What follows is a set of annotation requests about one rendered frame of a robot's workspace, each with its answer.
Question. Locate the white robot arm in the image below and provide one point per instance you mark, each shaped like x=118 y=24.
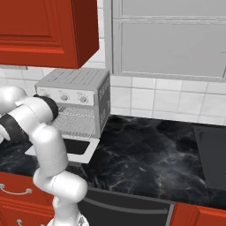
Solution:
x=47 y=147

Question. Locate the toaster oven knob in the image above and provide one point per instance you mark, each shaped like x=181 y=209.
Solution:
x=64 y=96
x=83 y=99

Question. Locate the toaster oven door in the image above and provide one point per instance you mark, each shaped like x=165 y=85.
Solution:
x=82 y=148

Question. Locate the red wall cupboard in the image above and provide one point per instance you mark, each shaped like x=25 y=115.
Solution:
x=44 y=29

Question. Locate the grey toaster oven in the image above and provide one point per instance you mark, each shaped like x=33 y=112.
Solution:
x=88 y=88

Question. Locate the red drawer front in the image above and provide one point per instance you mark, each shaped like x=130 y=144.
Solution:
x=17 y=188
x=23 y=214

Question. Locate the black sink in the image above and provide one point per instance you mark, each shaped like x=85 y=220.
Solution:
x=212 y=156

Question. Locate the black dishwasher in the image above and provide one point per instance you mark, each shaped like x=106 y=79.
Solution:
x=123 y=209

